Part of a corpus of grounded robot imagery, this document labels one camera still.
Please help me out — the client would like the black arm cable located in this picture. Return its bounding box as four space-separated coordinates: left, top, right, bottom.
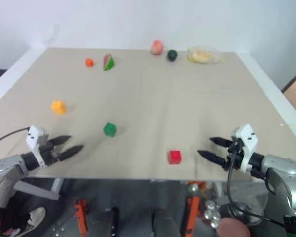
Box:
226 145 286 227
0 127 31 149

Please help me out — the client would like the orange metal stand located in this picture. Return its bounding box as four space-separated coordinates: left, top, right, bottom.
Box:
74 198 89 237
185 196 201 237

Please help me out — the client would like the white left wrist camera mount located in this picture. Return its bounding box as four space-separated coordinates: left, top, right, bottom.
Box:
25 125 50 169

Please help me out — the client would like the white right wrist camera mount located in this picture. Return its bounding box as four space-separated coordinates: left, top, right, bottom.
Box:
230 123 259 172

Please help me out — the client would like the yellow cube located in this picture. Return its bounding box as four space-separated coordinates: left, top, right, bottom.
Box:
50 100 67 115

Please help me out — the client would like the cluster of silver balls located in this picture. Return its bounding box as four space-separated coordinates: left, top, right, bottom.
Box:
203 199 222 228

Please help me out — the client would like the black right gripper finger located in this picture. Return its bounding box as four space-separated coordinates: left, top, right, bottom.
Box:
209 137 234 148
197 149 228 171

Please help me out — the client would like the beige table mat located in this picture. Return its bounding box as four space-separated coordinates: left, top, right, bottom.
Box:
0 47 296 183

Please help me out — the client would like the reddish brown round shape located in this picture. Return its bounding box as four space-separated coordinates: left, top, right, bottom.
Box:
217 216 250 237

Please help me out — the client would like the dark green toy ball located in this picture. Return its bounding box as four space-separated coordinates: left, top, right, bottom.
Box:
166 49 178 62

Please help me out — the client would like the clear bag with yellow food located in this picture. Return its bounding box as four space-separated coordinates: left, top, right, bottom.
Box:
187 45 227 65

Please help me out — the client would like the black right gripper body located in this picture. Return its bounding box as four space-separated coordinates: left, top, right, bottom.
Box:
225 137 245 171

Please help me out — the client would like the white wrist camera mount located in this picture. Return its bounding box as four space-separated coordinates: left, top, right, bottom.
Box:
25 125 50 169
230 123 259 172

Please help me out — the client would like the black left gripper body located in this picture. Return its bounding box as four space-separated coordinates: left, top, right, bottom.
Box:
40 138 62 167

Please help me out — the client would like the red cube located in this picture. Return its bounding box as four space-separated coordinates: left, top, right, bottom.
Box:
168 150 182 166

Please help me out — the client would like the toy watermelon slice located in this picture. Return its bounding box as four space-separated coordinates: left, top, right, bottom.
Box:
103 54 116 72

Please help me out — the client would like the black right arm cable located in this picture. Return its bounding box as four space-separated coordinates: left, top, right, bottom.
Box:
226 145 286 227

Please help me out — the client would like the green cube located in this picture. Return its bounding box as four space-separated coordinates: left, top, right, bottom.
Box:
103 122 117 138

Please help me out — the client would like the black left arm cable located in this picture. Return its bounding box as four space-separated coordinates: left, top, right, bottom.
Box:
0 127 31 149

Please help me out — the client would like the white shoe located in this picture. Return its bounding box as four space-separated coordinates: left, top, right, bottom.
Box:
26 206 47 227

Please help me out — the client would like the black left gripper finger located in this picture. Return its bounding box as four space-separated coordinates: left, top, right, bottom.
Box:
49 135 72 147
59 145 84 162

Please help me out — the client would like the toy peach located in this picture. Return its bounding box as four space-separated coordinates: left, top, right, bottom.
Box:
150 39 165 56

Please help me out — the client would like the grey flat bar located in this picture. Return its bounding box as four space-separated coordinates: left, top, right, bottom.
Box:
14 180 61 201

